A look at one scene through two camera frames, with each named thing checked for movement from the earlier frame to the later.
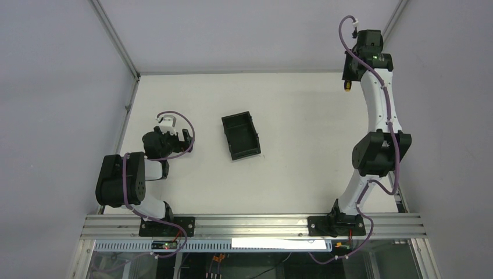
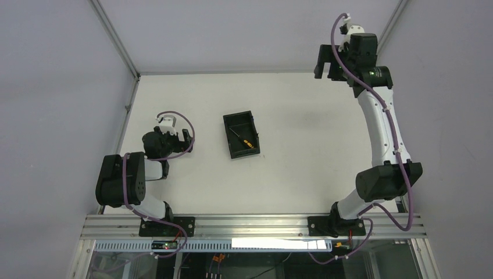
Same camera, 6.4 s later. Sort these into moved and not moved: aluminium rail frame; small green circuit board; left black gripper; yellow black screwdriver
Moved: yellow black screwdriver
Not moved: left black gripper; small green circuit board; aluminium rail frame
